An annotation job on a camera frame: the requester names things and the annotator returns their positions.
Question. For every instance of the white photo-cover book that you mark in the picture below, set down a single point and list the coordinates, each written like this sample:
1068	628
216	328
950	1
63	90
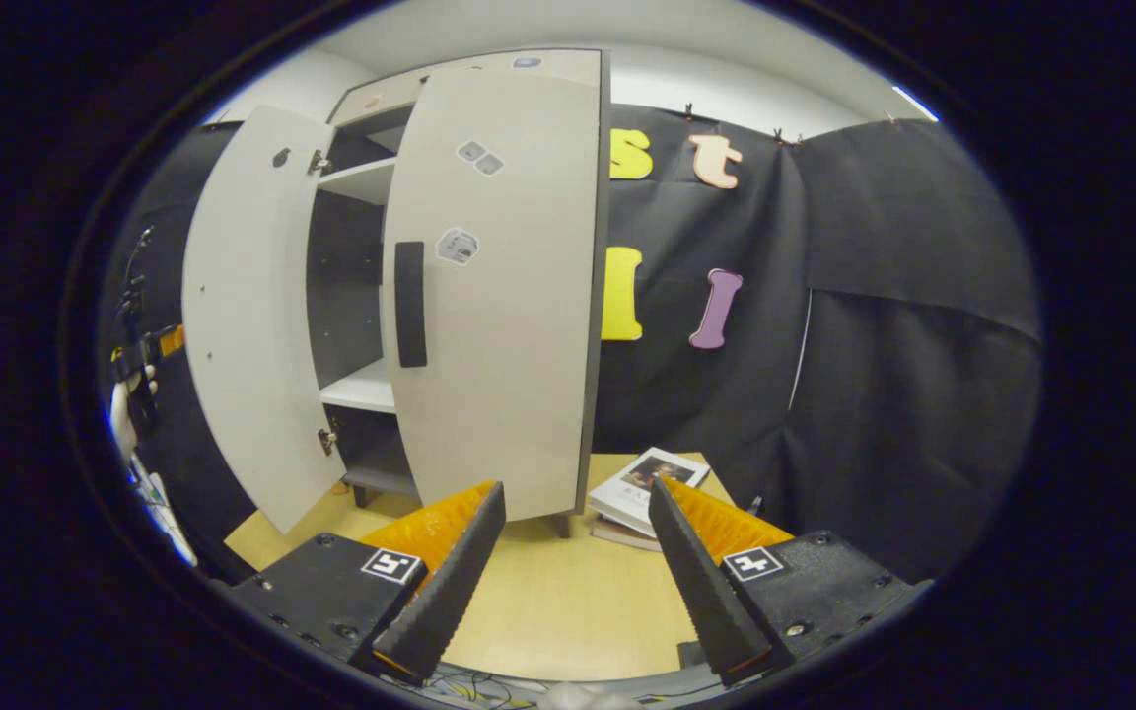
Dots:
642	483

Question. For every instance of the white and grey cabinet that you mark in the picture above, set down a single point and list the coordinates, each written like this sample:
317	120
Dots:
346	296

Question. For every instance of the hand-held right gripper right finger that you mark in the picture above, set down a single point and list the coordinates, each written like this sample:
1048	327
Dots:
706	592

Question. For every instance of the dark-edged book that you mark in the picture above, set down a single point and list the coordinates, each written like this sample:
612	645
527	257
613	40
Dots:
622	535

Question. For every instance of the metal door hinge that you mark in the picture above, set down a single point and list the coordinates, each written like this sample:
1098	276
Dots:
328	439
317	161

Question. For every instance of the white cabinet door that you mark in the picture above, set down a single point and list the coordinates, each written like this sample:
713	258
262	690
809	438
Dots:
252	316
509	345

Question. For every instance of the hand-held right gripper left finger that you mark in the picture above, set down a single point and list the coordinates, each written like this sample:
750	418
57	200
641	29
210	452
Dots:
450	592

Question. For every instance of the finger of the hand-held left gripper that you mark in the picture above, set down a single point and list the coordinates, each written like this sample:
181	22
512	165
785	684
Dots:
166	347

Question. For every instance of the black backdrop cloth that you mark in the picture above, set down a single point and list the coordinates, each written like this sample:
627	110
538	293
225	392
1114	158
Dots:
874	345

